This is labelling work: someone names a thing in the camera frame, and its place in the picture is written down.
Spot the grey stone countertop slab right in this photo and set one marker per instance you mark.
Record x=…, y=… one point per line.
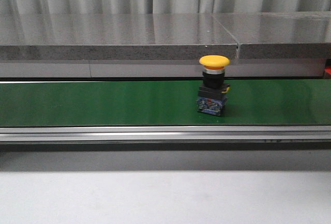
x=296, y=35

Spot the grey stone countertop slab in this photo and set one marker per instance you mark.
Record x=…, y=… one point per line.
x=113, y=37
x=296, y=35

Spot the red plastic tray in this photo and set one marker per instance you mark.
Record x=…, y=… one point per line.
x=327, y=72

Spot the green conveyor belt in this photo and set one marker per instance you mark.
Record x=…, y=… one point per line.
x=110, y=103

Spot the grey stone countertop slab left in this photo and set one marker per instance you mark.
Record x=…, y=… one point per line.
x=113, y=37

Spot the aluminium conveyor side rail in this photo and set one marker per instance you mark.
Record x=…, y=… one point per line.
x=165, y=134

